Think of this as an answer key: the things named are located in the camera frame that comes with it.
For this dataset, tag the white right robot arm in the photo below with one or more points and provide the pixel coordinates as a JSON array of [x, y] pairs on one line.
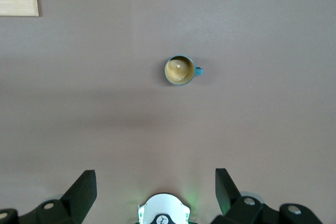
[[162, 208]]

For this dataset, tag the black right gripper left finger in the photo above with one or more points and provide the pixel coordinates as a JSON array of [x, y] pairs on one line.
[[65, 208]]

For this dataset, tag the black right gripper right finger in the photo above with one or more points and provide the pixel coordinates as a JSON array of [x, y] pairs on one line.
[[244, 211]]

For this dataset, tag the dark teal ribbed cup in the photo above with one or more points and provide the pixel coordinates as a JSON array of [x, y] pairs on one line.
[[179, 70]]

